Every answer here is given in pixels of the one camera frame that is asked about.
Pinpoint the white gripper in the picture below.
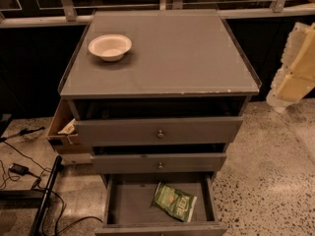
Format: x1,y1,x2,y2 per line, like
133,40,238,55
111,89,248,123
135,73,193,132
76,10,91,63
266,23,315,112

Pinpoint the green jalapeno chip bag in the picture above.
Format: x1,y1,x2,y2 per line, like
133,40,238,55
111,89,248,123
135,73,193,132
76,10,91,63
152,182,197,222

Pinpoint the grey top drawer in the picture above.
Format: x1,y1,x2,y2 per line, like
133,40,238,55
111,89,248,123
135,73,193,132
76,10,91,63
74,117,243,147

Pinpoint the grey drawer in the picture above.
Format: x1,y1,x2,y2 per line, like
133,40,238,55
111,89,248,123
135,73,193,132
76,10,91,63
91,152,226,174
94,173,227,236
74,117,243,147

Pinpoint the grey middle drawer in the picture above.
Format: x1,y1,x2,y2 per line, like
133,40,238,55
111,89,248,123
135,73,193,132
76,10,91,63
91,152,226,174

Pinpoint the grey drawer cabinet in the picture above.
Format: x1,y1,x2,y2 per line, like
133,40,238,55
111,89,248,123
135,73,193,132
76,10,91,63
57,9,263,236

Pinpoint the top drawer metal knob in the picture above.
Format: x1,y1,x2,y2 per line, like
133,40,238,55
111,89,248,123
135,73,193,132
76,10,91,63
157,130,164,139

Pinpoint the grey bottom drawer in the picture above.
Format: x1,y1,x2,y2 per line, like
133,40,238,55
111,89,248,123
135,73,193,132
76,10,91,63
94,173,227,236

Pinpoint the white paper bowl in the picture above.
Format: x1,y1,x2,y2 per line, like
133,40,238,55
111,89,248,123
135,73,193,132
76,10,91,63
88,34,132,62

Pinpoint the brown cardboard box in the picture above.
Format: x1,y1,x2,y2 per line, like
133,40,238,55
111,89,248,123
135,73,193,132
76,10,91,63
47,99,91,164

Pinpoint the black metal stand bar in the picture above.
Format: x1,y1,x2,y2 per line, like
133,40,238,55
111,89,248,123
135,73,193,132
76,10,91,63
29,155,62,236

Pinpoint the black power adapter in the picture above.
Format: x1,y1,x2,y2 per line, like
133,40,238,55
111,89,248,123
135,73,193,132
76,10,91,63
9,163,29,176

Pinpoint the metal railing frame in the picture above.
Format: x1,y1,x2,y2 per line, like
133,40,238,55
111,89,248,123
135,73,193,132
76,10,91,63
0,0,315,28

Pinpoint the black floor cable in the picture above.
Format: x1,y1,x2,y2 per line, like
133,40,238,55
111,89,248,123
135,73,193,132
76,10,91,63
0,141,104,236

